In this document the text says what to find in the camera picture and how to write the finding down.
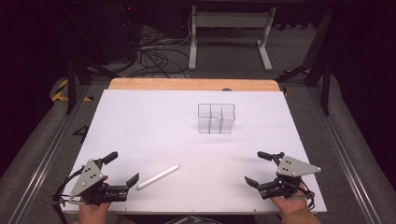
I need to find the right hand-held gripper cable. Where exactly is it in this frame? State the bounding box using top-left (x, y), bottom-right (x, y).
top-left (298, 179), bottom-right (317, 211)

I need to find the white stick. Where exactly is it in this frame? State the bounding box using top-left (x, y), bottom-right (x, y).
top-left (135, 164), bottom-right (180, 190)

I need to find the left hand-held gripper cable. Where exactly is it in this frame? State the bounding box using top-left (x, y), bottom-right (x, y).
top-left (50, 167), bottom-right (86, 224)

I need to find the aluminium floor rail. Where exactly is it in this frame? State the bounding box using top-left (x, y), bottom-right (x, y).
top-left (7, 83), bottom-right (92, 224)
top-left (306, 87), bottom-right (383, 224)

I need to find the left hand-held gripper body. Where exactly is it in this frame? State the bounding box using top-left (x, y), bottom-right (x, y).
top-left (68, 158), bottom-right (129, 206)

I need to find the bundle of black floor cables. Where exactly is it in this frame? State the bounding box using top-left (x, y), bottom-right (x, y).
top-left (124, 22), bottom-right (192, 79)

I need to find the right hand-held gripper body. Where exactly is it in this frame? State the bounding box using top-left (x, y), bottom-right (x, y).
top-left (257, 151), bottom-right (322, 201)

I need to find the person's right hand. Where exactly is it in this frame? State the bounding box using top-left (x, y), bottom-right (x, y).
top-left (269, 183), bottom-right (310, 217)

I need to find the yellow black hazard tape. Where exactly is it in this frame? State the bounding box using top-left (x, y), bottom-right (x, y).
top-left (50, 77), bottom-right (94, 103)

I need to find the clear plastic organizer box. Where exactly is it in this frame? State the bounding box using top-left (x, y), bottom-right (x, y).
top-left (197, 103), bottom-right (236, 134)

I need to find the white board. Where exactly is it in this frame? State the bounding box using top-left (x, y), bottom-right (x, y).
top-left (61, 89), bottom-right (328, 216)

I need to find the dark computer case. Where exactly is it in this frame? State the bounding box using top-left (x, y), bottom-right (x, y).
top-left (92, 3), bottom-right (142, 63)

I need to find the wooden table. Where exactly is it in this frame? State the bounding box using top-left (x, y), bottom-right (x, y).
top-left (107, 77), bottom-right (281, 92)

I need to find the person's left hand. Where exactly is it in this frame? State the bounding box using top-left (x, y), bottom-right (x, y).
top-left (78, 175), bottom-right (112, 224)

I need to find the black metal stand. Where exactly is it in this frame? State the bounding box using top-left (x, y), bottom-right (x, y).
top-left (274, 6), bottom-right (333, 117)
top-left (59, 3), bottom-right (121, 116)

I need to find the hand-held gripper cable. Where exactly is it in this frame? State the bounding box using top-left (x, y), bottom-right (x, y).
top-left (298, 179), bottom-right (317, 211)
top-left (50, 167), bottom-right (86, 224)

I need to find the white metal desk frame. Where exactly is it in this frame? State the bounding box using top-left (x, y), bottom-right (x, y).
top-left (188, 5), bottom-right (277, 73)

